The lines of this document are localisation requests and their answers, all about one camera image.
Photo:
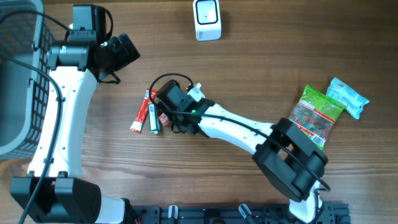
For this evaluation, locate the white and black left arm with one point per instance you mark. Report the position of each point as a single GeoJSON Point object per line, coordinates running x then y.
{"type": "Point", "coordinates": [53, 191]}

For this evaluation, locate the green white box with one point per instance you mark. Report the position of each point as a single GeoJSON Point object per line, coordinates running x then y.
{"type": "Point", "coordinates": [153, 119]}

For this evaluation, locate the red white box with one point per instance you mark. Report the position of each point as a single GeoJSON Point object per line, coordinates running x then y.
{"type": "Point", "coordinates": [137, 124]}

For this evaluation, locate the green snack bag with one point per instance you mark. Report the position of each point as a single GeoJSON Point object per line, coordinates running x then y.
{"type": "Point", "coordinates": [315, 114]}

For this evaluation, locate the white barcode scanner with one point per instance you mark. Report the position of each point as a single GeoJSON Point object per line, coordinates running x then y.
{"type": "Point", "coordinates": [207, 19]}

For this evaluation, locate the orange tissue pack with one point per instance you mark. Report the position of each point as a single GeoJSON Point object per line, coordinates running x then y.
{"type": "Point", "coordinates": [164, 119]}

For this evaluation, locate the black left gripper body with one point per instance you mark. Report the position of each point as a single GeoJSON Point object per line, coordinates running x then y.
{"type": "Point", "coordinates": [118, 55]}

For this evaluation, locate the dark grey plastic basket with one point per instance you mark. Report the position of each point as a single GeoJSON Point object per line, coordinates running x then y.
{"type": "Point", "coordinates": [24, 93]}

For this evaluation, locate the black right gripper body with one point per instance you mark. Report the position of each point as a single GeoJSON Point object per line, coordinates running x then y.
{"type": "Point", "coordinates": [176, 120]}

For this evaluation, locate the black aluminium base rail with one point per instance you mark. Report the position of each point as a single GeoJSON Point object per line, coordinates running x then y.
{"type": "Point", "coordinates": [268, 214]}

